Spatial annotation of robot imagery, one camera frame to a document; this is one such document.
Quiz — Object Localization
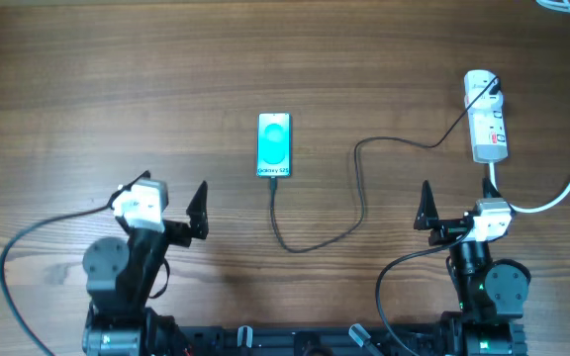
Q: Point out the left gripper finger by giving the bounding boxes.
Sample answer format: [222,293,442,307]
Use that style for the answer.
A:
[186,181,209,240]
[107,170,151,209]

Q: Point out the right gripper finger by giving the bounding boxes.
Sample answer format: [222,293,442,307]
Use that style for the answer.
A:
[414,180,439,230]
[481,178,516,216]

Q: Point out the Galaxy smartphone with teal screen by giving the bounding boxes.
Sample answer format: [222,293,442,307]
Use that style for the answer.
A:
[256,112,292,177]

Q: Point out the black USB charging cable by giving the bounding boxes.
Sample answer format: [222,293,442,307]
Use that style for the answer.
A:
[268,75,503,254]

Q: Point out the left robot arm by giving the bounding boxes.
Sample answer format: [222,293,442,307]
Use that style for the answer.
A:
[82,171,209,355]

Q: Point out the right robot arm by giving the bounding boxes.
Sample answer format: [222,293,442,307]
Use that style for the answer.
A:
[414,178,531,356]

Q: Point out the white USB charger adapter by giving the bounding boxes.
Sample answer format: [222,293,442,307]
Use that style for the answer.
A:
[464,69,504,113]

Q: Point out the white power strip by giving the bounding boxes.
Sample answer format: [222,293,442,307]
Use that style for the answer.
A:
[466,107,508,164]

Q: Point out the black right camera cable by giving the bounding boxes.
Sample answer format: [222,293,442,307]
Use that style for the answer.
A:
[374,231,472,356]

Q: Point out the black camera cable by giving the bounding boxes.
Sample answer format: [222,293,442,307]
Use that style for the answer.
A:
[0,203,118,356]
[374,231,472,356]

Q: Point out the black left camera cable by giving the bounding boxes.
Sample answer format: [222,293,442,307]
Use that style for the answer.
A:
[0,203,118,356]

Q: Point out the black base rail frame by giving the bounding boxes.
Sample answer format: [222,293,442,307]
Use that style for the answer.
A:
[82,320,528,356]

